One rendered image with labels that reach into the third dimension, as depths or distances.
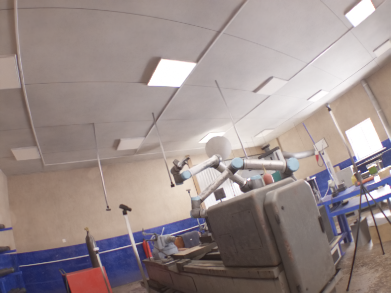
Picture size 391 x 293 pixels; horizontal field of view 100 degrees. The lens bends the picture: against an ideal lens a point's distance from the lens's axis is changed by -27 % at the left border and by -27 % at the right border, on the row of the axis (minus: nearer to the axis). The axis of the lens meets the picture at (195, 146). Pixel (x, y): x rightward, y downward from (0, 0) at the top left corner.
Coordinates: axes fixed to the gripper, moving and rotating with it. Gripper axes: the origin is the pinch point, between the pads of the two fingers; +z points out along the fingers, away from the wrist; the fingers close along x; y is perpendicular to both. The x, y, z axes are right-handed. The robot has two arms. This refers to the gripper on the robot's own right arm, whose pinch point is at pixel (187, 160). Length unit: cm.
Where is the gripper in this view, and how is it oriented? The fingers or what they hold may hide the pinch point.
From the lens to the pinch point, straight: 222.7
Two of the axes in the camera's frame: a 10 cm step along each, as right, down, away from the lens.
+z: 4.8, -4.1, -7.8
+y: 7.7, 6.3, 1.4
